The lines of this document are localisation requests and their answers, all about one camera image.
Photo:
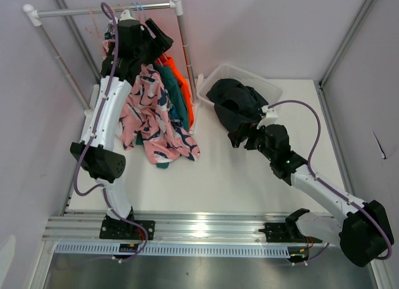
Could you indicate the orange shorts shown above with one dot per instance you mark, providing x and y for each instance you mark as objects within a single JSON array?
[{"x": 182, "y": 83}]

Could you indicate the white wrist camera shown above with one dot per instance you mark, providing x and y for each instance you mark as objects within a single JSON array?
[
  {"x": 268, "y": 117},
  {"x": 126, "y": 15}
]

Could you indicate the pink patterned shorts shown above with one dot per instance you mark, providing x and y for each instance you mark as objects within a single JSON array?
[{"x": 130, "y": 119}]

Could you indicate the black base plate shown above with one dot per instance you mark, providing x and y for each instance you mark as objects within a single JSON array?
[
  {"x": 119, "y": 230},
  {"x": 279, "y": 232}
]

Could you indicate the black shorts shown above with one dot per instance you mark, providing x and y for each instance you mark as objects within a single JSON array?
[{"x": 235, "y": 103}]

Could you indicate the white slotted cable duct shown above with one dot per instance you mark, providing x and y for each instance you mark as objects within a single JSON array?
[{"x": 183, "y": 250}]

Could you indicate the metal clothes rack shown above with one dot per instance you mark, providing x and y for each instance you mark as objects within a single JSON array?
[{"x": 35, "y": 16}]

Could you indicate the aluminium mounting rail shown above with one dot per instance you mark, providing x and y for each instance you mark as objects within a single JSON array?
[{"x": 170, "y": 227}]

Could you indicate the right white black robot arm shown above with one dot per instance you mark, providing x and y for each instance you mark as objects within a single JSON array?
[{"x": 361, "y": 229}]

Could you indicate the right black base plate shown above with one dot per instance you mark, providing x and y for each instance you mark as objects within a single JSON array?
[{"x": 279, "y": 232}]

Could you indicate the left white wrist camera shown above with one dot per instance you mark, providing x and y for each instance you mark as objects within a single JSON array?
[{"x": 126, "y": 15}]

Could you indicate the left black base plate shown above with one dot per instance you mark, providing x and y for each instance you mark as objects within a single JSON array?
[{"x": 119, "y": 230}]

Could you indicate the teal shorts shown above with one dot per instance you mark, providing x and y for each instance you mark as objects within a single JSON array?
[{"x": 165, "y": 134}]

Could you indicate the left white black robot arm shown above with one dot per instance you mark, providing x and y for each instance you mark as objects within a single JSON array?
[{"x": 134, "y": 45}]

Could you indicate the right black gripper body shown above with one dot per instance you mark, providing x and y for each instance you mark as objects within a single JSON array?
[{"x": 255, "y": 136}]

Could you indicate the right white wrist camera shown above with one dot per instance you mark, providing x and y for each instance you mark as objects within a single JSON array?
[{"x": 268, "y": 117}]

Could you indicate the blue patterned shorts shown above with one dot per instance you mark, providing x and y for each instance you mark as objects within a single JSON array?
[{"x": 109, "y": 34}]

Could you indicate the blue wire hanger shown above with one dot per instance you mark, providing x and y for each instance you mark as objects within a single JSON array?
[
  {"x": 136, "y": 11},
  {"x": 143, "y": 11}
]

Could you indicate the white plastic basket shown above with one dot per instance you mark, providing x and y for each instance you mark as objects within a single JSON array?
[{"x": 270, "y": 92}]

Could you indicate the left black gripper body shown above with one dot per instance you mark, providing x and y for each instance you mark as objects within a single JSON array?
[{"x": 151, "y": 48}]

